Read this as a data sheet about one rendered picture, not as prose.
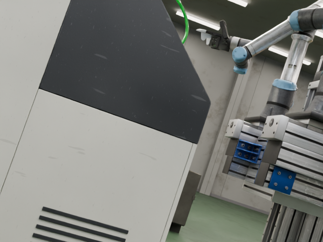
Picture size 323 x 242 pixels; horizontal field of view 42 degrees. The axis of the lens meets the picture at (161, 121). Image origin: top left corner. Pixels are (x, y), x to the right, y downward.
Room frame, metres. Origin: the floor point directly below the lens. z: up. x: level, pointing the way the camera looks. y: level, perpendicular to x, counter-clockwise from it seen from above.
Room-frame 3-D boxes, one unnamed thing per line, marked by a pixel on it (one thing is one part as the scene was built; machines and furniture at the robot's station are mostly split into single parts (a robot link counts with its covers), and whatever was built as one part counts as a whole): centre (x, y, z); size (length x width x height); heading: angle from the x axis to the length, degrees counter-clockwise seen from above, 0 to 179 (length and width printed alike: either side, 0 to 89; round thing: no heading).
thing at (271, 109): (2.11, -0.53, 1.09); 0.15 x 0.15 x 0.10
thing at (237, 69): (2.30, -0.32, 1.34); 0.11 x 0.08 x 0.11; 161
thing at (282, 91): (2.12, -0.53, 1.20); 0.13 x 0.12 x 0.14; 161
